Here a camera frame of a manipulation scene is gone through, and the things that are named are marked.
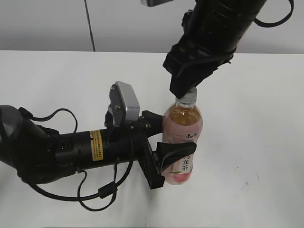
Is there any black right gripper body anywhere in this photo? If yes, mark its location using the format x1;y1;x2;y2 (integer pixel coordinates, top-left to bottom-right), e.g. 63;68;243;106
163;33;234;78

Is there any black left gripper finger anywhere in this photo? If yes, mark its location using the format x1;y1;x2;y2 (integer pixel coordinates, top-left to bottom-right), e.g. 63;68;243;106
140;110;163;138
155;142;197;172

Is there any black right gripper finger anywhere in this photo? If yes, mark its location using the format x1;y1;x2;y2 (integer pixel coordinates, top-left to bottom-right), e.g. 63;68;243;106
190;71;213;88
170;74;197;98

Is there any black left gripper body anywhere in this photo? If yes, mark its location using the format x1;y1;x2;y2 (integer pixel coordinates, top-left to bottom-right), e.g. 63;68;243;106
104;109;165;190

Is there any white bottle cap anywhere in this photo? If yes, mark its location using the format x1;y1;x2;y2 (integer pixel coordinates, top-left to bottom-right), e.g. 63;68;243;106
175;87;197;108

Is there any pink oolong tea bottle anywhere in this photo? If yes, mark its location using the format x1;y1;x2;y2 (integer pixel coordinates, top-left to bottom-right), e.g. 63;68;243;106
162;102;203;185

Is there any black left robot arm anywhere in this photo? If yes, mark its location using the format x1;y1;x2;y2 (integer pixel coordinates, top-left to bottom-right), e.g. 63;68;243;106
0;105;196;189

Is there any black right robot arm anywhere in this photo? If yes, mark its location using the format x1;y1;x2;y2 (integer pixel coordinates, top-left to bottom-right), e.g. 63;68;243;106
163;0;265;98

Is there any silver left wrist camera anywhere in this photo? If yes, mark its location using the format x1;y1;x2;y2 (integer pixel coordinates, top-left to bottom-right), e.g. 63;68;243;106
109;81;140;126

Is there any black camera cable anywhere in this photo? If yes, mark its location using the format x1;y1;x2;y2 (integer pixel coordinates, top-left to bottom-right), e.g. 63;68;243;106
19;108;135;211

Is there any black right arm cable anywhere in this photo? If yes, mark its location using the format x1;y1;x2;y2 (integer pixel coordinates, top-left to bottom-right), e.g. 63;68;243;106
253;0;295;28

